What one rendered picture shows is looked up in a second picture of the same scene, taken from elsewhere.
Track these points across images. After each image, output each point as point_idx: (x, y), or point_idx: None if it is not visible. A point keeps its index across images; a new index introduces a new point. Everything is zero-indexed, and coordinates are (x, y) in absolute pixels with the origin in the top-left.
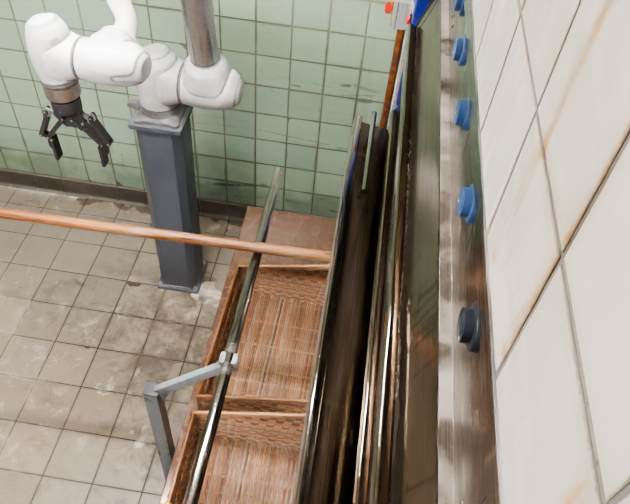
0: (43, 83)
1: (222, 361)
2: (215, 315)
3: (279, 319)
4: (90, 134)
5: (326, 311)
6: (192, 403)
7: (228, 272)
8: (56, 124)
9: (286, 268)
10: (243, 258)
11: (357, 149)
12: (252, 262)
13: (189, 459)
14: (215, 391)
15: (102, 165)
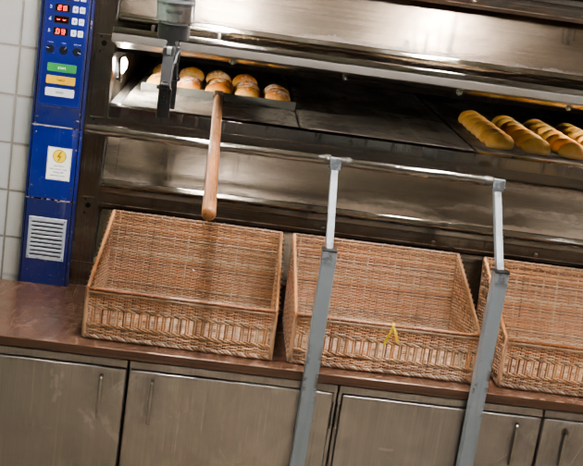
0: (192, 1)
1: (341, 158)
2: (125, 349)
3: (127, 319)
4: (177, 66)
5: (348, 58)
6: (253, 363)
7: (49, 340)
8: (176, 61)
9: (100, 258)
10: (23, 332)
11: None
12: (229, 141)
13: (323, 357)
14: (368, 162)
15: (174, 106)
